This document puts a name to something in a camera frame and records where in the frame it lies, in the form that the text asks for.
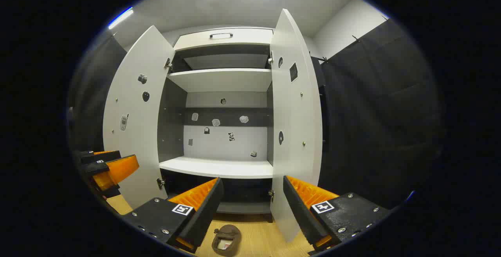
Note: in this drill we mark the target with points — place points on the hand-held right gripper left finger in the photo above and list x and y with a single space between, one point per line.
203 218

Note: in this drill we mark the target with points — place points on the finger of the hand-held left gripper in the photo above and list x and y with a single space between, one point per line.
105 156
94 169

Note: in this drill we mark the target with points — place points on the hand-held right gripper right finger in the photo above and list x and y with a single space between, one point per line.
301 218

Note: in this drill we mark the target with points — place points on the white cabinet door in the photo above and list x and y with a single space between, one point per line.
297 112
133 151

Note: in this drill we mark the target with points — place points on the brown fuzzy shoe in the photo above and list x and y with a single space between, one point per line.
229 233

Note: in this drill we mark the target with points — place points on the white shoe cabinet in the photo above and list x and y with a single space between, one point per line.
219 167

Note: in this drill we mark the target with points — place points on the white cabinet drawer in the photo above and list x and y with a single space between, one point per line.
242 38

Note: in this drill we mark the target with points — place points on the black backdrop cloth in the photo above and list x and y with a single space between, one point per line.
315 73
383 112
94 92

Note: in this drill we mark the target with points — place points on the ceiling light panel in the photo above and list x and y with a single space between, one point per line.
120 18

